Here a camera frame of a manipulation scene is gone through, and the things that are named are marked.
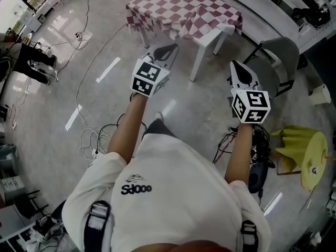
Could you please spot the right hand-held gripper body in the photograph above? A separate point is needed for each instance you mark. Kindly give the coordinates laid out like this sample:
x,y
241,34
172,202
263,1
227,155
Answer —
x,y
252,106

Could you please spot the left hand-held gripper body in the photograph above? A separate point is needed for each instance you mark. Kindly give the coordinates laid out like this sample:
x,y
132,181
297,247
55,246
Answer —
x,y
147,75

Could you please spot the red white checkered tablecloth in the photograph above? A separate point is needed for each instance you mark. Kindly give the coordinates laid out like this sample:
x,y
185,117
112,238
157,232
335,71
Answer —
x,y
181,6

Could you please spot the person's right forearm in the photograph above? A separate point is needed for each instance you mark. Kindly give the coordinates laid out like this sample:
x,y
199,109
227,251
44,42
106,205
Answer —
x,y
240,151

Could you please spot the person's left forearm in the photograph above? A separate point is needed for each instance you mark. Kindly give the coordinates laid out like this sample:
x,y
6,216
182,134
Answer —
x,y
128,130

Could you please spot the person's white shoe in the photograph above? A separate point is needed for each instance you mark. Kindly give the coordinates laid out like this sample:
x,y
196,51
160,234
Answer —
x,y
159,116

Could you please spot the person's black trousers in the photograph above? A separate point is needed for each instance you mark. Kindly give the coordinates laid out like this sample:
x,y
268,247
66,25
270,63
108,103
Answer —
x,y
158,128

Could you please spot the grey chair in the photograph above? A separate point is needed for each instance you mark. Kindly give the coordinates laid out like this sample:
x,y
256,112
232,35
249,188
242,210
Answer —
x,y
281,54

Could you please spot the dark blue rounded device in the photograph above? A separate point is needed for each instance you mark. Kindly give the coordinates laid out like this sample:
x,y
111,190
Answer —
x,y
257,176

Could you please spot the small white box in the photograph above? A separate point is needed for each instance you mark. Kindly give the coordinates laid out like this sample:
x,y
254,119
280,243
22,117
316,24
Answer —
x,y
321,94

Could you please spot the yellow-green cloth covered stool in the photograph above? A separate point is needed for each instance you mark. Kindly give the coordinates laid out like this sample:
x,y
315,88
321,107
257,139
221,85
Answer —
x,y
309,153

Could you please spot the black bag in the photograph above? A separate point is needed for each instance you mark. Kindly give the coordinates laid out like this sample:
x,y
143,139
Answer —
x,y
312,16

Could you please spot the person's white shirt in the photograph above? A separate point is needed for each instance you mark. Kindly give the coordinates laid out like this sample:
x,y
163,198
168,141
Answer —
x,y
170,193

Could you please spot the black metal chair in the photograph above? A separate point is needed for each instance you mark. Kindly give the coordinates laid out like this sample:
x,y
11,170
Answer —
x,y
31,203

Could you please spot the white shelf unit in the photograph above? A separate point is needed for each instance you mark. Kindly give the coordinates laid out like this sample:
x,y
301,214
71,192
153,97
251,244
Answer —
x,y
11,227

